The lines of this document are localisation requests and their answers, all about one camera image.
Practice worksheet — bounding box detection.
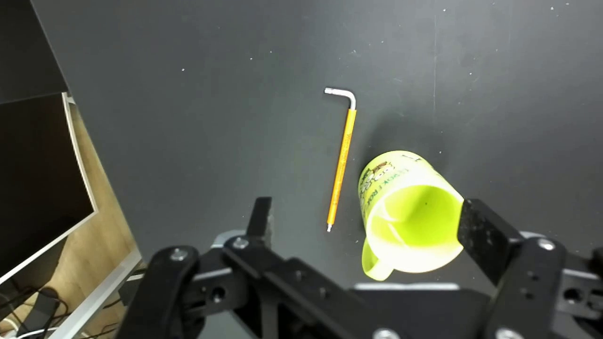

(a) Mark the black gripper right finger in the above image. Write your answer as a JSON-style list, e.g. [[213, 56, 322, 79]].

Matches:
[[458, 198, 567, 339]]

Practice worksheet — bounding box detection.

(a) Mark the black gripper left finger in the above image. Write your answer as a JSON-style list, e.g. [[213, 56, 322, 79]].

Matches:
[[224, 196, 284, 265]]

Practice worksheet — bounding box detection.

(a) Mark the orange pen with bent tip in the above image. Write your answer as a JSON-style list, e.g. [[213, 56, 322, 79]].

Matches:
[[322, 87, 358, 233]]

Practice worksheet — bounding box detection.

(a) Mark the yellow-green mug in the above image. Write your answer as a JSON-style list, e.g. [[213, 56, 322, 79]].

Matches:
[[356, 149, 467, 282]]

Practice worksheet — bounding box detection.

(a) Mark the white-framed black monitor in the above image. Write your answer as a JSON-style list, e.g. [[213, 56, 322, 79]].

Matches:
[[0, 92, 100, 286]]

